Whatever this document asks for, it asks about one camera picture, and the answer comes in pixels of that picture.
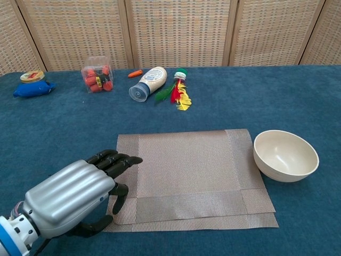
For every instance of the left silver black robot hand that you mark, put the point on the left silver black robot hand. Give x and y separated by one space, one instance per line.
69 192

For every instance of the beige woven placemat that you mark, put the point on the beige woven placemat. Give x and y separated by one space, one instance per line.
191 165

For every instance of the white round bowl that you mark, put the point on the white round bowl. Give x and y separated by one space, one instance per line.
285 157

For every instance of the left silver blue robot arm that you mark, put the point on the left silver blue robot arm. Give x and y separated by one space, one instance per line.
10 234

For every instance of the blue fish toy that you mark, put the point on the blue fish toy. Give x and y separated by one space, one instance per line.
33 89

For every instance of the clear box with orange caps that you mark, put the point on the clear box with orange caps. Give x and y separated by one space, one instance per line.
97 77

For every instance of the small yellow-lid jar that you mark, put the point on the small yellow-lid jar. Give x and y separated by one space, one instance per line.
32 76

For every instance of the small orange plastic piece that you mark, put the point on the small orange plastic piece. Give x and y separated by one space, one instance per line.
135 73

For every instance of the white mayonnaise squeeze bottle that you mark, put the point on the white mayonnaise squeeze bottle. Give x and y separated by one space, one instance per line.
152 81

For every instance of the colourful feather shuttlecock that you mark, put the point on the colourful feather shuttlecock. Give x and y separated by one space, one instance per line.
178 92

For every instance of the woven bamboo folding screen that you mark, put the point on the woven bamboo folding screen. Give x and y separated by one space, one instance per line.
181 32

